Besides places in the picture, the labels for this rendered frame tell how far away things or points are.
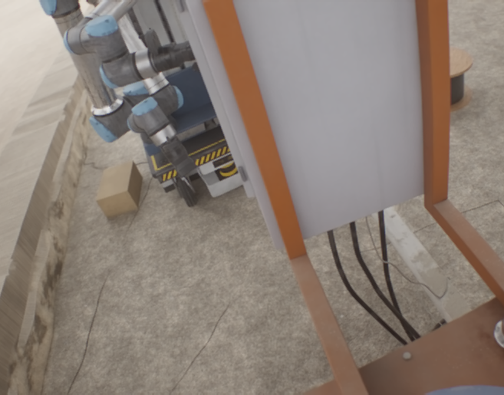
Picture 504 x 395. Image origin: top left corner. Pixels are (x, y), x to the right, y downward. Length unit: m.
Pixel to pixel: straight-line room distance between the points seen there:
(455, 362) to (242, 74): 0.60
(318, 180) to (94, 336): 1.35
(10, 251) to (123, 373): 0.77
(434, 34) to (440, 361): 0.56
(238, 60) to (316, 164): 0.28
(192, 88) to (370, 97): 1.42
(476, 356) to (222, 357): 1.00
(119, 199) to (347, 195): 1.66
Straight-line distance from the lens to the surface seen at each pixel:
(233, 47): 0.63
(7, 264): 2.06
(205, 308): 1.73
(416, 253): 1.40
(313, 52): 0.71
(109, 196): 2.35
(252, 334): 1.60
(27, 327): 1.94
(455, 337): 0.82
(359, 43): 0.73
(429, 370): 0.79
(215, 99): 0.92
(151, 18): 2.06
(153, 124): 1.48
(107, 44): 1.27
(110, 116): 1.83
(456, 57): 2.57
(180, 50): 1.24
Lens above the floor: 1.33
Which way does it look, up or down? 38 degrees down
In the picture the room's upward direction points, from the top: 21 degrees counter-clockwise
